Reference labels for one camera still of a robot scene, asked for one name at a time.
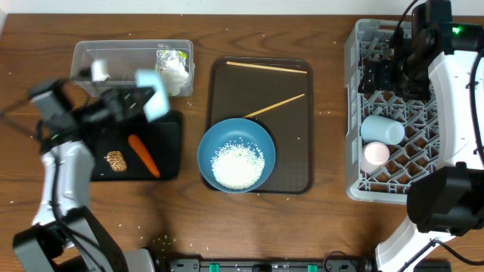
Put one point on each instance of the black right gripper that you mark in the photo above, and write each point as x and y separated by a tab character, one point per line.
383	68

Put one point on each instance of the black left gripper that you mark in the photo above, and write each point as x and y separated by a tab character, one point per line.
123	98

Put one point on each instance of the light blue small bowl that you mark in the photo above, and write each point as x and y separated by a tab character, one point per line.
158	104

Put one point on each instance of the brown cookie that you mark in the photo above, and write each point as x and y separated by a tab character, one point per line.
116	161

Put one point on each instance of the orange carrot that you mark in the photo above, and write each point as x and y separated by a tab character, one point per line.
140	149

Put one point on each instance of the light blue cup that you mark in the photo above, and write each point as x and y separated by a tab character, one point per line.
381	129

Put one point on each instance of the white napkin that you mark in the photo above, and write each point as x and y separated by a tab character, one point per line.
174	74

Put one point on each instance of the yellow foil snack wrapper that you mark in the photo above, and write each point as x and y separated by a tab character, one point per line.
166	56

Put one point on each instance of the pink cup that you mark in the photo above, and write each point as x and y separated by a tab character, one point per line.
374	155

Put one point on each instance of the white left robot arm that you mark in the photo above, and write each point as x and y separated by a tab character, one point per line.
65	235

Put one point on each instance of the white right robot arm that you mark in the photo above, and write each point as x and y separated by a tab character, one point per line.
448	202

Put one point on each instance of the black waste tray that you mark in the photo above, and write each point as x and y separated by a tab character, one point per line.
162	138

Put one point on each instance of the grey dishwasher rack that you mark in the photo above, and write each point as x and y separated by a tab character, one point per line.
416	156

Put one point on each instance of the clear plastic bin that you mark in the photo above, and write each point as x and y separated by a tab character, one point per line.
122	58

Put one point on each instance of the dark blue plate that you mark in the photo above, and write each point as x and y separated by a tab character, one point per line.
239	130

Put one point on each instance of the brown serving tray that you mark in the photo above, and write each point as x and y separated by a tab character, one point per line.
235	91

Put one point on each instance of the upper wooden chopstick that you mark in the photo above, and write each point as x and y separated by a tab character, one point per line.
262	67

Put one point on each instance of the wooden chopstick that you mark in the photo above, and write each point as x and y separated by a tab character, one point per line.
271	107
262	67

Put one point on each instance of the lower wooden chopstick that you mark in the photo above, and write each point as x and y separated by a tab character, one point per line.
271	107

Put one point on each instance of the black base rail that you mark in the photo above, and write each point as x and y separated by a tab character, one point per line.
333	262

